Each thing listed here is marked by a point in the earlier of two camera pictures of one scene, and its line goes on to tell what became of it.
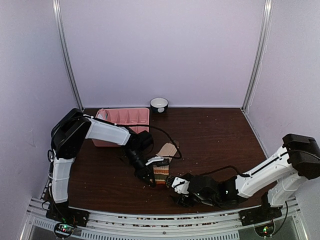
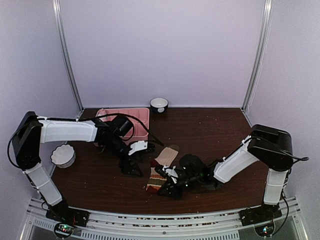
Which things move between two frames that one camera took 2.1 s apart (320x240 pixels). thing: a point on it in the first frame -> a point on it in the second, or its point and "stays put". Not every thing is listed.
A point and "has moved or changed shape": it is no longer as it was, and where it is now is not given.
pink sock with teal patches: (102, 114) stays put
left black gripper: (146, 171) -> (126, 169)
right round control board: (266, 230) stays put
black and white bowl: (159, 105) stays put
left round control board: (63, 230) stays put
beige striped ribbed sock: (167, 150) has moved or changed shape
